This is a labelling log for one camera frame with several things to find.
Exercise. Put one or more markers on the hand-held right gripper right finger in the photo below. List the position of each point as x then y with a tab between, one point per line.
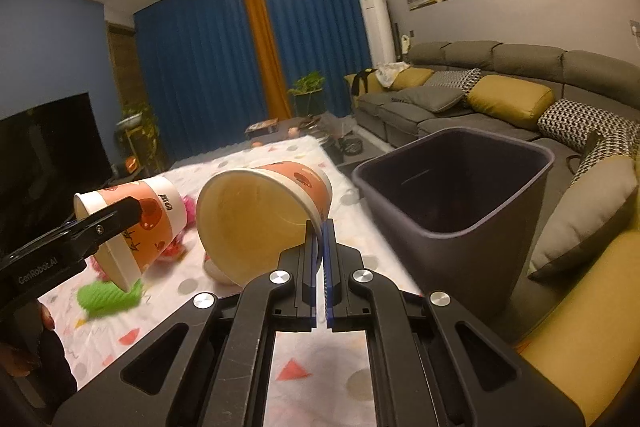
329	297

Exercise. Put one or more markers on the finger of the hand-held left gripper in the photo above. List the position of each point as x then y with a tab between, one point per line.
112	219

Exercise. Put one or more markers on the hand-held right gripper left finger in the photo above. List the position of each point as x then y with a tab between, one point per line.
316	287

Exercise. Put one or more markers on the orange printed paper cup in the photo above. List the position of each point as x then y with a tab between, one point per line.
250	217
150	232

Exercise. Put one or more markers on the pink plastic bag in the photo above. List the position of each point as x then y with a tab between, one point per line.
189	212

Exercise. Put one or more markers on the green foam net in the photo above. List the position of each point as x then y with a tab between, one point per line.
107	299

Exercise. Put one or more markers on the dark grey plastic bin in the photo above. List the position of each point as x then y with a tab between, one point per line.
450	187

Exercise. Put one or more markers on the person's left hand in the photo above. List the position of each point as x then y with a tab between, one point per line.
20	359

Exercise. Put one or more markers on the orange glowing ornament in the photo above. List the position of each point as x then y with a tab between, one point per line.
132	164

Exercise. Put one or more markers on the metal plant stand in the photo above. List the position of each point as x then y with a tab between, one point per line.
145	152

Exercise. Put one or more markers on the black television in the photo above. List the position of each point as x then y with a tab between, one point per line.
45	157

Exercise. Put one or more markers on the white patterned tablecloth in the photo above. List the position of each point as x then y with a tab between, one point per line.
150	307

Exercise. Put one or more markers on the potted plant in white bowl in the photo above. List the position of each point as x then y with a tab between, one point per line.
137	119

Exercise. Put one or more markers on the black round dish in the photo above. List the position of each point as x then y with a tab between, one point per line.
350	146

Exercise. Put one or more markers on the pink figurine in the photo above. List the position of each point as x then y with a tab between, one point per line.
293	131

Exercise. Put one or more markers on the printed flat box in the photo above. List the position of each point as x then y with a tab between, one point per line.
262	127

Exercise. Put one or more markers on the blue curtain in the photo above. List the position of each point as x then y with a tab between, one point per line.
320	32
200	67

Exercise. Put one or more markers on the potted plant in dark pot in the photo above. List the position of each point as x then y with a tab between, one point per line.
306	92

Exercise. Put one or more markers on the black garment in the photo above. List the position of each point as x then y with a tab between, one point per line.
364	82

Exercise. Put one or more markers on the grey cushion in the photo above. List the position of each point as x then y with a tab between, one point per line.
427	99
585	217

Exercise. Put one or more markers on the white cloth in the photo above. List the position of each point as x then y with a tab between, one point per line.
392	74

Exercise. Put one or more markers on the small yellow cushion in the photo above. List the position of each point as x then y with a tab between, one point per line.
412	79

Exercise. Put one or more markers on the orange curtain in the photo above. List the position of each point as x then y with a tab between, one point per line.
265	47

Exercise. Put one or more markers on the black white patterned cushion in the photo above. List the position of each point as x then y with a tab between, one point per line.
607	149
452	80
585	122

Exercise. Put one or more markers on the small white appliance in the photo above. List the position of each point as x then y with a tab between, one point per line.
405	45

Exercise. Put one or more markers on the white standing air conditioner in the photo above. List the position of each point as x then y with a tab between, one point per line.
378	32

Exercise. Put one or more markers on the large yellow cushion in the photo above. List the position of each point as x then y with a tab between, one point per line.
510	102

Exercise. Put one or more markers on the grey and yellow corner sofa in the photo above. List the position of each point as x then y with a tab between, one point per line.
595	72

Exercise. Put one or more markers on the brown wooden wall panel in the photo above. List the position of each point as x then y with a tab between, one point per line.
125	67

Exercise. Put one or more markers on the wall socket with plug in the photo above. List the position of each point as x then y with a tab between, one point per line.
635	29

